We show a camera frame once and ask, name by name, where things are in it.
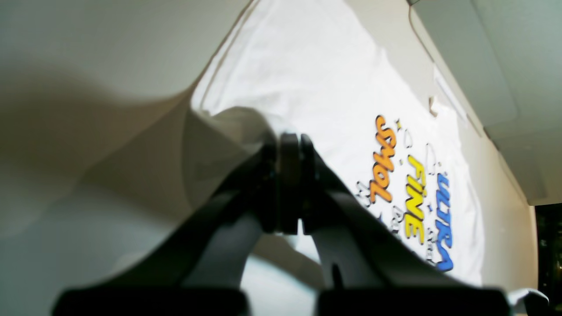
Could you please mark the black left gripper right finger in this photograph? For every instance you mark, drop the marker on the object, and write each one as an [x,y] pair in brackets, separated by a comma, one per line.
[366,270]

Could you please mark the white printed T-shirt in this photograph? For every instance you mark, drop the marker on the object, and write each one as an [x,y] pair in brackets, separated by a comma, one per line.
[310,67]

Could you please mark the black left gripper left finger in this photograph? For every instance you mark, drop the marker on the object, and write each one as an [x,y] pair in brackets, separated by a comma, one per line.
[197,270]

